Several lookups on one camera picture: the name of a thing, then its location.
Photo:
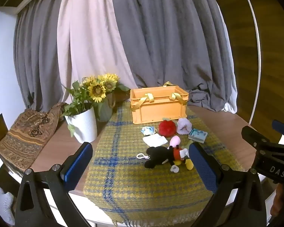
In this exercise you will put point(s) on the grey curtain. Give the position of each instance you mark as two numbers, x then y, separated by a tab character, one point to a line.
37	63
170	40

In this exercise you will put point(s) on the striped cloth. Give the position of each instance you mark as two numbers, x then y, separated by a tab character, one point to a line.
3	205

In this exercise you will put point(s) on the pink soft toy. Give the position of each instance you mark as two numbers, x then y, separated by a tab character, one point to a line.
174	141

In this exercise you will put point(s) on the brown patterned cloth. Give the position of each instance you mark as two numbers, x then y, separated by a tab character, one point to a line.
26	134

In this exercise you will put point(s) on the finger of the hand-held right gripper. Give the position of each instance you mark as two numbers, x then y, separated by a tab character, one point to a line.
252	136
282	128

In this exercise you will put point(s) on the green leafy plant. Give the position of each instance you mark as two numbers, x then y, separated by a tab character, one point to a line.
77	99

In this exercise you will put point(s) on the orange plastic crate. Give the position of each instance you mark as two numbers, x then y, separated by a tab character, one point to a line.
156	111

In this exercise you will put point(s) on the blue tissue pack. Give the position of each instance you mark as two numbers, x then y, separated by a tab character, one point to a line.
197	136

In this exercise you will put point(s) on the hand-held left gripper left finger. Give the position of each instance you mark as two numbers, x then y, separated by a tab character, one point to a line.
77	167

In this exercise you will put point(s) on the red fluffy plush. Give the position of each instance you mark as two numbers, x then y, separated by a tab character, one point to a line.
167	127

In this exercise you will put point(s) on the black mouse plush toy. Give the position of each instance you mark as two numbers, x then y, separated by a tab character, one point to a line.
156	156

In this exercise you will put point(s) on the sunflower bouquet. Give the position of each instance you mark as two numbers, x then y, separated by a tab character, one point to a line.
98	89

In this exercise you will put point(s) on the grey green vase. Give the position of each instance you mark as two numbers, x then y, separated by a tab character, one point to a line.
105	111

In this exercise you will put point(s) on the white ribbed flowerpot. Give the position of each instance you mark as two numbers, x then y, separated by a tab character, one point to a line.
84	125

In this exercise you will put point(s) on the white sheer curtain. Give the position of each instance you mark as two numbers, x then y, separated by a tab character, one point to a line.
230	87

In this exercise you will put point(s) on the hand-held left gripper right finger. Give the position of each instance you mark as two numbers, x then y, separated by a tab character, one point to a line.
203	167

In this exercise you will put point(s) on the pale fluffy scrunchie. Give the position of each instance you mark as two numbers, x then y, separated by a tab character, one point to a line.
184	126

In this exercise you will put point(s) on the person's right hand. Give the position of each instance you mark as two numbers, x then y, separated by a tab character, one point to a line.
277	199

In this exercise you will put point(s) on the yellow blue plaid blanket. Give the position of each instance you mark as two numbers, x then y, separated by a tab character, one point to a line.
123	170

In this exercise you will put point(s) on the white folded cloth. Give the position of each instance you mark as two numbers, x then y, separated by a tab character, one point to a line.
155	140

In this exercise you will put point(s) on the pale pink curtain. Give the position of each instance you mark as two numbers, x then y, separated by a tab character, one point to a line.
90	47

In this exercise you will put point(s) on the white curved tube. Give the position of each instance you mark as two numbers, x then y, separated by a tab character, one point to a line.
257	52

